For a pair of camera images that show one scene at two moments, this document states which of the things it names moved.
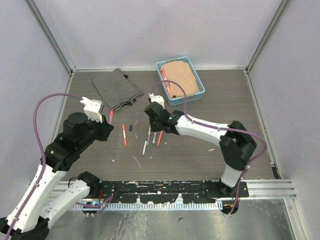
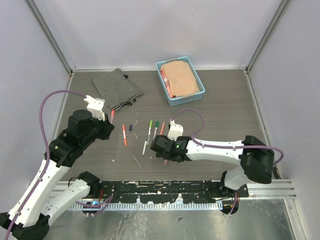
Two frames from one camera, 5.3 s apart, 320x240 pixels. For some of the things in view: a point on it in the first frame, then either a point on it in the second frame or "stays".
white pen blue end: (144, 147) stays
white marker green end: (154, 138) stays
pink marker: (111, 113) stays
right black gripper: (154, 128) to (164, 155)
